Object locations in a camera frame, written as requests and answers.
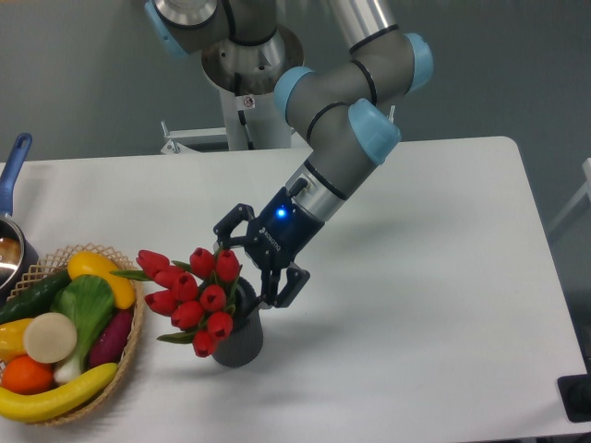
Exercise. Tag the yellow squash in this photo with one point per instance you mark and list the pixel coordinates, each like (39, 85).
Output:
(91, 263)

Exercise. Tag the blue handled saucepan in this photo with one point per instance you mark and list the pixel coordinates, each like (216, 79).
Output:
(17, 254)

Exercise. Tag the green bok choy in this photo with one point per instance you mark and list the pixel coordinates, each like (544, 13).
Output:
(88, 301)

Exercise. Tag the green cucumber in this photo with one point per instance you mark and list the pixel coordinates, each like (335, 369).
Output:
(36, 299)

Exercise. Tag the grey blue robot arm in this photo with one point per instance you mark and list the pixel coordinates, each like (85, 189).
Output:
(246, 38)

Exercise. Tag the black device at table edge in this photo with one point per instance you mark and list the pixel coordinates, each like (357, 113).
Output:
(575, 396)

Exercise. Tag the yellow banana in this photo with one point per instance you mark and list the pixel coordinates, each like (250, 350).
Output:
(55, 402)

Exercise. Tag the orange fruit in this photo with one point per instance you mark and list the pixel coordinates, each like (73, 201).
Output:
(25, 376)

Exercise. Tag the white frame at right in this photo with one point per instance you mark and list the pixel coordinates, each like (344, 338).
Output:
(575, 207)

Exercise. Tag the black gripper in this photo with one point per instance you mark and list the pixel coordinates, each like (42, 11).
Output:
(272, 241)

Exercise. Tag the dark grey ribbed vase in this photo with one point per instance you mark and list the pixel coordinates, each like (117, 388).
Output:
(246, 339)

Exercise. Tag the yellow bell pepper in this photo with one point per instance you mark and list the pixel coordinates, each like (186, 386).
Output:
(11, 339)

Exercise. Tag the red tulip bouquet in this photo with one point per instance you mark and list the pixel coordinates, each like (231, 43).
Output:
(199, 297)

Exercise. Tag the purple sweet potato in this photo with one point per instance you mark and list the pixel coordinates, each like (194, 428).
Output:
(110, 345)

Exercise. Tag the woven wicker basket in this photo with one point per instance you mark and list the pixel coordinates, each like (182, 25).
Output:
(57, 261)

